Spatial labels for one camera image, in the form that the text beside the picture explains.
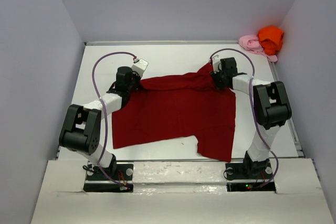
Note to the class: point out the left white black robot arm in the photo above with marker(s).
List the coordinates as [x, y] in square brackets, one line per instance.
[81, 129]

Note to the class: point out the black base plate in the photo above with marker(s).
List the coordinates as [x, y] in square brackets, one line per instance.
[106, 181]
[239, 179]

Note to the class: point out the dark red t shirt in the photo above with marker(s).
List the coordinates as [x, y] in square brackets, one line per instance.
[168, 107]

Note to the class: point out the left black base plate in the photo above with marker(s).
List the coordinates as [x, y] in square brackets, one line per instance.
[106, 181]

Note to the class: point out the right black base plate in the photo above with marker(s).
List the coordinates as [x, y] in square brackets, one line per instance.
[239, 179]

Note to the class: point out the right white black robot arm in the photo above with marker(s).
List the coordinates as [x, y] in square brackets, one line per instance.
[270, 108]

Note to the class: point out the orange t shirt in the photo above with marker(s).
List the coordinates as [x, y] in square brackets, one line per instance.
[271, 39]

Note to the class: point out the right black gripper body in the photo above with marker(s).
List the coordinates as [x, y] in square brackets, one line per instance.
[218, 78]

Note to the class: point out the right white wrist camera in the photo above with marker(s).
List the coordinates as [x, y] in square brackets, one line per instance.
[215, 62]

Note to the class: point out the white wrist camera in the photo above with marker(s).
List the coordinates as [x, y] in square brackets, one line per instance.
[139, 66]
[215, 62]

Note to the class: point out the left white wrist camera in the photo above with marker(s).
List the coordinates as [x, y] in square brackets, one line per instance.
[139, 66]

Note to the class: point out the pink t shirt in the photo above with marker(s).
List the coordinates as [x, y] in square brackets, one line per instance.
[252, 45]

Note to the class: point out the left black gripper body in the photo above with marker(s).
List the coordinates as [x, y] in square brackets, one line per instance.
[135, 80]

